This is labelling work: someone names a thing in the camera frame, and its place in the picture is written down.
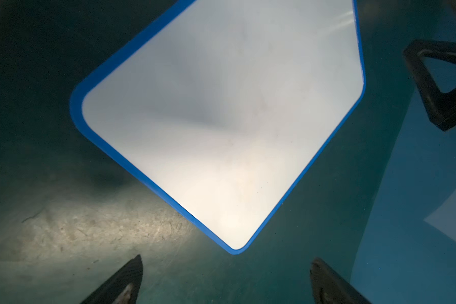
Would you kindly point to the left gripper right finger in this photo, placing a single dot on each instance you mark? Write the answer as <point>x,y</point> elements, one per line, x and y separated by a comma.
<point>328,287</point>

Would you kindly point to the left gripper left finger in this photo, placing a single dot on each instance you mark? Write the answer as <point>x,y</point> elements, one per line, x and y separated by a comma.
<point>121,288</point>

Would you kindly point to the blue-edged whiteboard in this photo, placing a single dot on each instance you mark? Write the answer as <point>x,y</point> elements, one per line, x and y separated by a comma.
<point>220,107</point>

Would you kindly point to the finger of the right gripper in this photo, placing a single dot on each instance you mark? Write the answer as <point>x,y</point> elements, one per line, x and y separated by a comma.
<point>440,106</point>

